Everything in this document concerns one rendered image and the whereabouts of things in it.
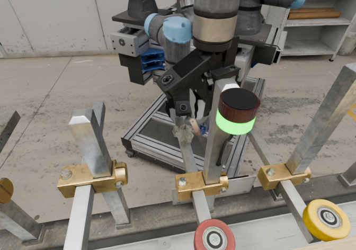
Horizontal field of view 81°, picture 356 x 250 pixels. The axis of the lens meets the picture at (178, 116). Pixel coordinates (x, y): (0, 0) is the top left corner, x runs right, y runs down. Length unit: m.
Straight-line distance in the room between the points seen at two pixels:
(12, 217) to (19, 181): 1.29
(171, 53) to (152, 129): 1.08
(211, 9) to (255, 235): 0.68
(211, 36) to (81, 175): 0.38
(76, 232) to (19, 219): 0.26
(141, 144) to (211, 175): 1.02
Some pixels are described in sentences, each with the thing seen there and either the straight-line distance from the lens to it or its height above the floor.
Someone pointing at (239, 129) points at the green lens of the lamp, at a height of 1.13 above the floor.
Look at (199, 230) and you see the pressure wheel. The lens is 0.48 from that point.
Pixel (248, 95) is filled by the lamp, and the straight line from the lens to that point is 0.34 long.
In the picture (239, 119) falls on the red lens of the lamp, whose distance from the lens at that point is 0.32.
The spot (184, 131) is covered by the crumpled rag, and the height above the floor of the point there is 0.87.
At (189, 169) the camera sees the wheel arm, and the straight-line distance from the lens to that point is 0.60.
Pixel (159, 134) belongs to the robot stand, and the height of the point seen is 0.21.
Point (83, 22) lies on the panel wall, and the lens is 3.19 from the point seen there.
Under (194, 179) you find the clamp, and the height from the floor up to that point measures 0.87.
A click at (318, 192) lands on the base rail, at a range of 0.88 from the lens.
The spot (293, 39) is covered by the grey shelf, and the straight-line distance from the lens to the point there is 3.68.
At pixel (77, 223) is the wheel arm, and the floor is 0.96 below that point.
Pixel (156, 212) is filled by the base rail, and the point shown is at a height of 0.70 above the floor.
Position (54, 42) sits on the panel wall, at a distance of 3.44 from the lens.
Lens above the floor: 1.36
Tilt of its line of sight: 42 degrees down
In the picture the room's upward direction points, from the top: straight up
